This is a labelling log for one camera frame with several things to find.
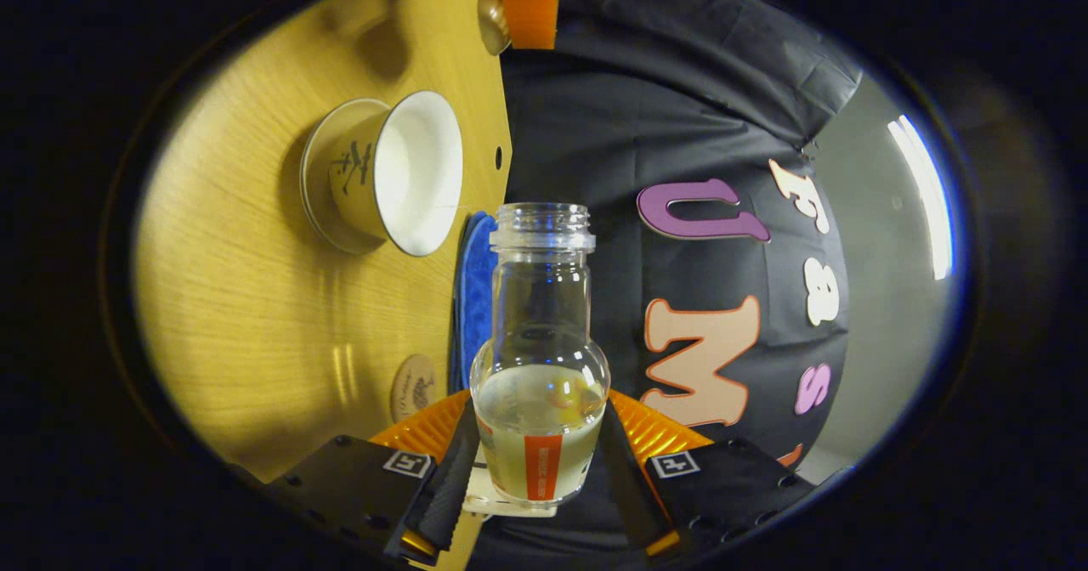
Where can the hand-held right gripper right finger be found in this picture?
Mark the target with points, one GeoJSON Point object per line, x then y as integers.
{"type": "Point", "coordinates": [629, 486]}

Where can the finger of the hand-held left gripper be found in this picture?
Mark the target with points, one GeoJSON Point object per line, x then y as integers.
{"type": "Point", "coordinates": [529, 6]}

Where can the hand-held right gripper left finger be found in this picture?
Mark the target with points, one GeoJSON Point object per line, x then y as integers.
{"type": "Point", "coordinates": [442, 494]}

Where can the cream teacup lid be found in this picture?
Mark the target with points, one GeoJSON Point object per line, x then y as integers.
{"type": "Point", "coordinates": [493, 19]}

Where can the round brown coaster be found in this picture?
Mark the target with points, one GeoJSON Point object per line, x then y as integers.
{"type": "Point", "coordinates": [414, 387]}

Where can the clear glass water bottle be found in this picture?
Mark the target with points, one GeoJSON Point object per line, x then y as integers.
{"type": "Point", "coordinates": [541, 333]}

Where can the cream ceramic teacup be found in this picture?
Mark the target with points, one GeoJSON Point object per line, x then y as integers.
{"type": "Point", "coordinates": [416, 172]}

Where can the black backdrop cloth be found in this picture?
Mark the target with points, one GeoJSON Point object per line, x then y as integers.
{"type": "Point", "coordinates": [612, 129]}

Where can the blue towel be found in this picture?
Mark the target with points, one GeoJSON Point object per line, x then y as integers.
{"type": "Point", "coordinates": [476, 299]}

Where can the cream ceramic saucer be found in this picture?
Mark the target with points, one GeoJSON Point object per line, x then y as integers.
{"type": "Point", "coordinates": [316, 176]}

